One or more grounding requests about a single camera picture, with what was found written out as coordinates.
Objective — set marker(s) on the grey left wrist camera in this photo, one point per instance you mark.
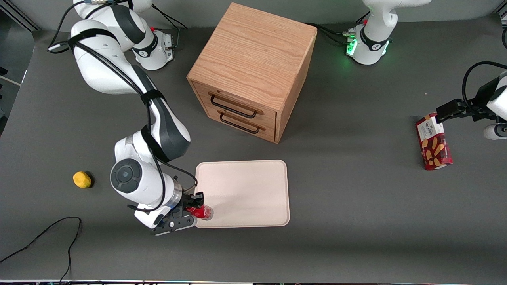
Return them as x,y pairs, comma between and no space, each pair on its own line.
495,131

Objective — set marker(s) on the yellow lemon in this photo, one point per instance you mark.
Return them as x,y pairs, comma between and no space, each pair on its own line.
81,179

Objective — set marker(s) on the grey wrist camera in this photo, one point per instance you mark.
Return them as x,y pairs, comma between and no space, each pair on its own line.
495,131
172,226

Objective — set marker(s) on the red shortbread cookie box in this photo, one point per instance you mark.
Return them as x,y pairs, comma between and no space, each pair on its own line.
433,144

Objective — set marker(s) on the wooden drawer front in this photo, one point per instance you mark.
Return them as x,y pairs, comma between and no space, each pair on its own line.
237,101
245,126

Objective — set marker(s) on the cream plastic tray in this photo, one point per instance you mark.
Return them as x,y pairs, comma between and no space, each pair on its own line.
245,190

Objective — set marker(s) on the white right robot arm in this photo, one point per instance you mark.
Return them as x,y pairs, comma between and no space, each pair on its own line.
99,67

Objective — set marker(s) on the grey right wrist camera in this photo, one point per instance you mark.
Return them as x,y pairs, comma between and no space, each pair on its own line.
172,226

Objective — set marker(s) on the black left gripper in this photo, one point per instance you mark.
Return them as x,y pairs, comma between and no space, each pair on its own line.
472,109

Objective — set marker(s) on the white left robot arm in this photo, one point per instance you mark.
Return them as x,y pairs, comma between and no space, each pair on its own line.
376,43

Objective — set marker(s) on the red coke bottle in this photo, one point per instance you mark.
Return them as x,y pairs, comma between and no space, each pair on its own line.
202,212

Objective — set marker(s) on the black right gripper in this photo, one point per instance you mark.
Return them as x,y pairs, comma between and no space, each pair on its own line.
187,200

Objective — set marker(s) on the wooden drawer cabinet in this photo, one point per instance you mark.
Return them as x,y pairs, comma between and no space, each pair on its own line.
253,55

